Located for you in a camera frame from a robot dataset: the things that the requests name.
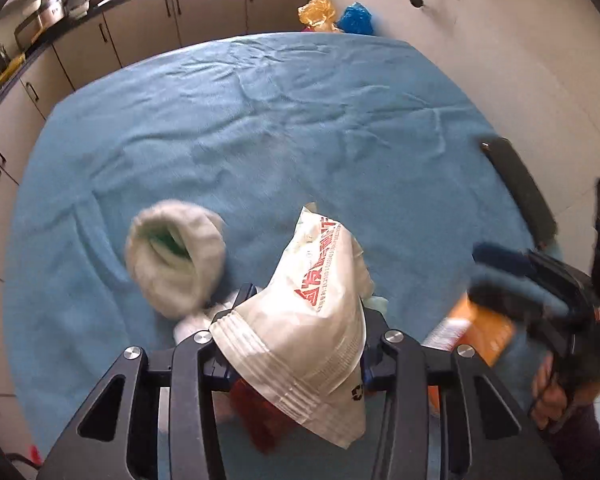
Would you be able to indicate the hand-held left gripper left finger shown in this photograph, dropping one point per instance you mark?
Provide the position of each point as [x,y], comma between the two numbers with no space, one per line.
[190,385]

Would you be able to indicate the orange snack packet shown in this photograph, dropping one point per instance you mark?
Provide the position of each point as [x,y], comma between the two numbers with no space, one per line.
[480,335]

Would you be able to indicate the white plastic bag red print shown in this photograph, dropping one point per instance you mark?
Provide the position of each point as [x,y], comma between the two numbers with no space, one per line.
[300,320]

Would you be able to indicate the white sock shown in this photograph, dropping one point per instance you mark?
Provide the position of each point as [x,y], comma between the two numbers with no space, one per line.
[180,270]

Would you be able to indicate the yellow plastic bag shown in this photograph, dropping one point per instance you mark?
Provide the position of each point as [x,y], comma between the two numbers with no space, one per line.
[320,15]

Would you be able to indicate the person's right forearm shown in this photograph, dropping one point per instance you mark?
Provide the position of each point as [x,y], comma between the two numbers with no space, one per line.
[595,440]

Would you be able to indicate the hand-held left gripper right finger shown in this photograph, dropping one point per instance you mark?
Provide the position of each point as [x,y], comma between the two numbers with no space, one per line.
[405,385]

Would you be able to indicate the blue plastic bag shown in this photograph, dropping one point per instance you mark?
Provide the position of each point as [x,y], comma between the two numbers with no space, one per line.
[355,19]

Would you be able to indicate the red snack packet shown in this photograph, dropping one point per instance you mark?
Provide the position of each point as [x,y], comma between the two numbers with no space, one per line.
[260,420]

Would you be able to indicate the yellow tray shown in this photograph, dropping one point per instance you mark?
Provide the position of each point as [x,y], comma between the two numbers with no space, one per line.
[10,70]

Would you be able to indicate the grey base kitchen cabinets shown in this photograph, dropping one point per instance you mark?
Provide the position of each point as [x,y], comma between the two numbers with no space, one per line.
[210,10]

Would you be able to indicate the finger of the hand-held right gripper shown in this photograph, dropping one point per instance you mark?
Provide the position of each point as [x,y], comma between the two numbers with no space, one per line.
[510,300]
[510,257]

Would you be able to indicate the blue tablecloth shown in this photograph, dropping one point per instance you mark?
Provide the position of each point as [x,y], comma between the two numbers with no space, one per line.
[280,135]

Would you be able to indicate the teal tissue pack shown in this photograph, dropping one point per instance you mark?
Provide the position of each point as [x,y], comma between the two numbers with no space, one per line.
[376,305]

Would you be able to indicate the person's right hand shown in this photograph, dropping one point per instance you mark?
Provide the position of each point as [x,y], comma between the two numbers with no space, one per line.
[545,395]

